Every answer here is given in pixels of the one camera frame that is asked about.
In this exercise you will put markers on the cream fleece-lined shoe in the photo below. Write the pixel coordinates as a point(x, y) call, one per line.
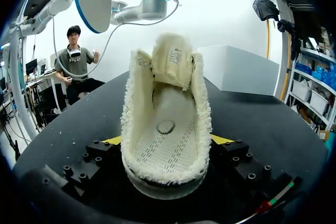
point(162, 119)

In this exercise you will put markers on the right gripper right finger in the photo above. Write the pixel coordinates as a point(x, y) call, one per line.
point(244, 161)

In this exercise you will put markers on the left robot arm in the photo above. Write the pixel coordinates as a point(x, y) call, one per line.
point(155, 1)

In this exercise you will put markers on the white shoebox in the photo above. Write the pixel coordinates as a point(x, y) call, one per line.
point(241, 72)

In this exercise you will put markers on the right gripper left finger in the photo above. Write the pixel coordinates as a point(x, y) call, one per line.
point(89, 161)

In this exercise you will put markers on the person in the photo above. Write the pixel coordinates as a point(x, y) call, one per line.
point(76, 66)

